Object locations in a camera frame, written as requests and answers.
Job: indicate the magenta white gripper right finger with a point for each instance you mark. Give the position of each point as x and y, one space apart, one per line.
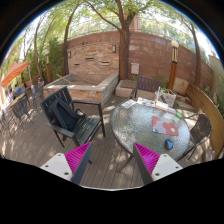
153 166

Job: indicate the black slatted patio chair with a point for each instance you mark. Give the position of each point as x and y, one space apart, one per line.
85 129

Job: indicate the dark metal chair left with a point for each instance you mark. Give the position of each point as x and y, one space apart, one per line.
19 108

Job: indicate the orange patio umbrella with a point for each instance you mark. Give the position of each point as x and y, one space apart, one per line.
15 70

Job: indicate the black backpack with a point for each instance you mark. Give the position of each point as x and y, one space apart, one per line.
62 115

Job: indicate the dark mesh chair right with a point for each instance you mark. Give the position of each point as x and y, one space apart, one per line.
199 133

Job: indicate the dark wooden chair behind table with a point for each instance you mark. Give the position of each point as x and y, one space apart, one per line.
145 88

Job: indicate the blue computer mouse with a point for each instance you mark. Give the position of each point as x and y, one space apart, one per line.
169 144

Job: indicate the floral red mouse pad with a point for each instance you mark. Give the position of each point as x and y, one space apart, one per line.
164 126

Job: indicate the clear drink cup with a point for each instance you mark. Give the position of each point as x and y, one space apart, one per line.
157 94

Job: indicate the white tote bag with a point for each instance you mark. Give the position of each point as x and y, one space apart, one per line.
169 96

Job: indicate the papers on table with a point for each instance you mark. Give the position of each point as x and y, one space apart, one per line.
128 103

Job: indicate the round glass patio table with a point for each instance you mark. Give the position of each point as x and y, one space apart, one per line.
134 125

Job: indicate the stone planter box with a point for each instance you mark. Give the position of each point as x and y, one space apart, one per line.
89 92

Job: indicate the green marker pen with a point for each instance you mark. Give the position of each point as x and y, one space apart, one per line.
179 115

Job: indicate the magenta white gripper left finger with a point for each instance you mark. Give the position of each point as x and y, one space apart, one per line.
70 166

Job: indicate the wooden lamp post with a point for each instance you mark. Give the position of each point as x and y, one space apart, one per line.
174 61

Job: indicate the central tree trunk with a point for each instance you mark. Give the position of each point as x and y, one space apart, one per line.
125 10

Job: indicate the grey wall utility box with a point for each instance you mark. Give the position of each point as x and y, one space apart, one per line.
135 68

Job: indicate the curved wooden bench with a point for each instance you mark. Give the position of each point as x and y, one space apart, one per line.
201 102

